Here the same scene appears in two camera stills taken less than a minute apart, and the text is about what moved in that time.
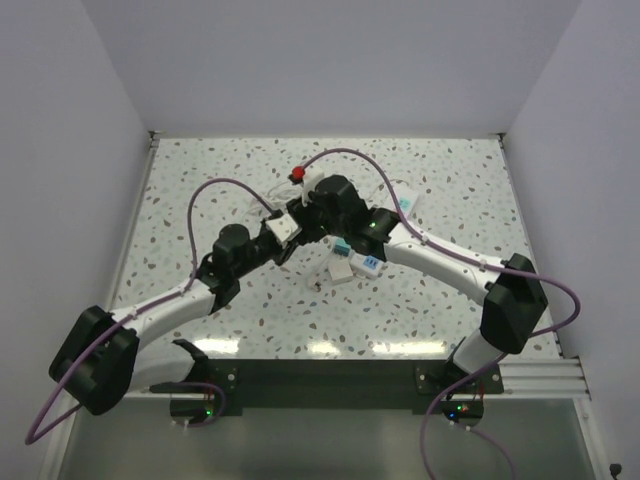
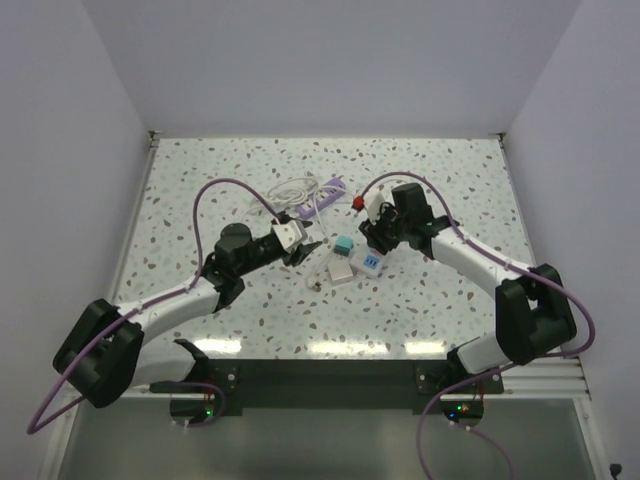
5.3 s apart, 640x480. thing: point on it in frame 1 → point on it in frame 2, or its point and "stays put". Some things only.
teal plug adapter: x=341 y=247 stays put
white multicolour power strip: x=371 y=267 stays put
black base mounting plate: x=263 y=387 stays put
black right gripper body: x=335 y=227 → x=386 y=230
